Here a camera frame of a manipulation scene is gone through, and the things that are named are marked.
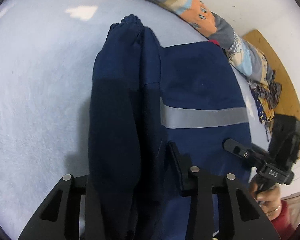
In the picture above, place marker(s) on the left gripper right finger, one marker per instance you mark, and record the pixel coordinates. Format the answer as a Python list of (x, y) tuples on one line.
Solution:
[(221, 207)]

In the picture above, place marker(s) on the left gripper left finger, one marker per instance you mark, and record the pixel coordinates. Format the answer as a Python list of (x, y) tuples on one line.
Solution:
[(57, 217)]

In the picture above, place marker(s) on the navy work jacket red collar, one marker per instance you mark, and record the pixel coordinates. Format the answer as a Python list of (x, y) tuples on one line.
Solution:
[(144, 96)]

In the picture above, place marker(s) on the red sleeve forearm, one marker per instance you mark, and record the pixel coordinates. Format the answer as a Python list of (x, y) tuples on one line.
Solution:
[(282, 223)]

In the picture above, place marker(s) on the person's right hand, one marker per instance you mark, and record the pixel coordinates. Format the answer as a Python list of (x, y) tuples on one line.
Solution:
[(270, 200)]

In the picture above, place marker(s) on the wooden headboard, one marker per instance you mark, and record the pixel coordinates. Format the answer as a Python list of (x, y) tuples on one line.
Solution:
[(288, 102)]

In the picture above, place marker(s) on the yellow navy patterned cloth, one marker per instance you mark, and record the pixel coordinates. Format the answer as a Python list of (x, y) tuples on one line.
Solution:
[(266, 99)]

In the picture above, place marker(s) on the patchwork rolled quilt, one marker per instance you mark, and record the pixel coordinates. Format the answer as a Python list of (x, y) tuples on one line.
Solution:
[(241, 54)]

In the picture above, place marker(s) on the light blue cloud bedsheet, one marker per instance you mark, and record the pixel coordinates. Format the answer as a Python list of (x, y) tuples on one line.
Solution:
[(47, 53)]

